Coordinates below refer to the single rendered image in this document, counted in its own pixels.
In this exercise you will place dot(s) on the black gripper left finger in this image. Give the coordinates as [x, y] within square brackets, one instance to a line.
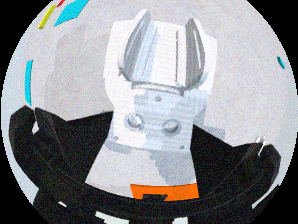
[79, 140]

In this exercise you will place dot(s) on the yellow bar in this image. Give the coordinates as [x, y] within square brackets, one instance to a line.
[49, 12]

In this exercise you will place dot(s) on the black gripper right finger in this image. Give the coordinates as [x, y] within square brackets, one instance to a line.
[214, 160]

